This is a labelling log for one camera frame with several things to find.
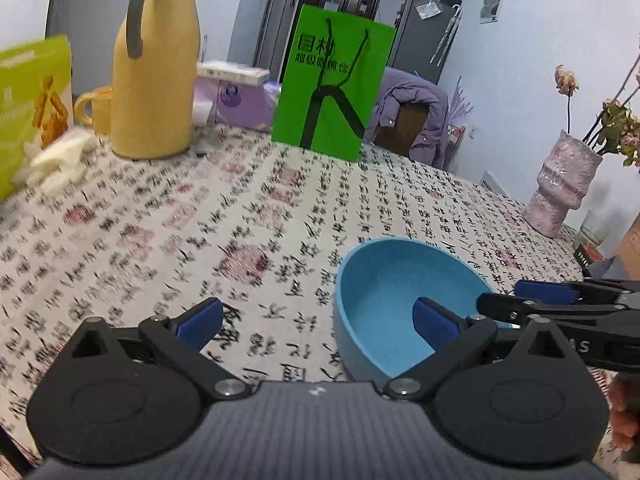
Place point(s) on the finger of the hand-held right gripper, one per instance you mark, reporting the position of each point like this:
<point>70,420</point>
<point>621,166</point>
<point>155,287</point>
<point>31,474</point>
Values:
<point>500,306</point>
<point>545,292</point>

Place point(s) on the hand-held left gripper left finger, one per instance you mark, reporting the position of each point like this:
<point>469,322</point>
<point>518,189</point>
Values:
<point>200,322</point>

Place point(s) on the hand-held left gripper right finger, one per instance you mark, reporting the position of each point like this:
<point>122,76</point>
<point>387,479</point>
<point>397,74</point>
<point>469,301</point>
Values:
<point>435,325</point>

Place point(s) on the blue bowl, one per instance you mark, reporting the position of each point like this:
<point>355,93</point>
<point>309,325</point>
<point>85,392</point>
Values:
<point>380,290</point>

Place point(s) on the person's right hand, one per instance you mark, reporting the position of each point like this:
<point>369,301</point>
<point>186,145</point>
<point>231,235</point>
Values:
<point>627,410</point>

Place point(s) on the red black box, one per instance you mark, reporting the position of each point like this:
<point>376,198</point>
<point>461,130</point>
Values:
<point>587,256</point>

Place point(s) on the clear glass cup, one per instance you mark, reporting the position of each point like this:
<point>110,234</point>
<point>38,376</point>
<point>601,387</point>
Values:
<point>595,230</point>

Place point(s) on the wooden chair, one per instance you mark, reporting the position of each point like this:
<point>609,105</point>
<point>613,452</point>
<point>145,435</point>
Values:
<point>400,127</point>

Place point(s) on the bunch of dried pink flowers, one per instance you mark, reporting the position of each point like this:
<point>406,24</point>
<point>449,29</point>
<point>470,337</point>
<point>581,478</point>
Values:
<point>567,80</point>

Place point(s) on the white rubber glove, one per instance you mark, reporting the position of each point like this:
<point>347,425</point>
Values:
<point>55,160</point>

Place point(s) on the purple tissue pack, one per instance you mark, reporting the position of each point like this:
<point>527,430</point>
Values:
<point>240,107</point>

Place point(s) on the purple padded jacket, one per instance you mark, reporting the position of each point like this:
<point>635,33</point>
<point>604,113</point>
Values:
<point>415,95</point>

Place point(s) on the yellow mug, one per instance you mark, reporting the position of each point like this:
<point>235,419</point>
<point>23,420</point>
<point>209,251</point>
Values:
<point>100,110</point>

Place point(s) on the green paper bag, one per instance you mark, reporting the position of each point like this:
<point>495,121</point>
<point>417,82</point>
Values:
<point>300,110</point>

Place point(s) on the yellow thermos jug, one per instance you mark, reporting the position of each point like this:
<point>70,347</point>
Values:
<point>155,85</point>

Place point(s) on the white flat box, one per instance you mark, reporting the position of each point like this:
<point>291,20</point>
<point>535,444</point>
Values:
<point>230,71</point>

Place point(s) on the grey refrigerator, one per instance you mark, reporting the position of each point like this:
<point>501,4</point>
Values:
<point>420,45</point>

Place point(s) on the folded pale umbrella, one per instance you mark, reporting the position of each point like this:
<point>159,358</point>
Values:
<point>447,35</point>

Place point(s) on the yellow-green paper bag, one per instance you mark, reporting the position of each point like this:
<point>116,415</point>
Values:
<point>25,110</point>

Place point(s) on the clear plastic pouch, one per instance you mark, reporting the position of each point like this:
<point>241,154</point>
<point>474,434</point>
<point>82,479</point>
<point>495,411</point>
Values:
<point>428,9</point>

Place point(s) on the grey interior door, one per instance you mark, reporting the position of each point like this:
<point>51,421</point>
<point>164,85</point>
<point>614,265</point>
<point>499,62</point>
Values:
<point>272,10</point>

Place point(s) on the white paper notice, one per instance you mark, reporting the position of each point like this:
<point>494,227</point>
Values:
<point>331,3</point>

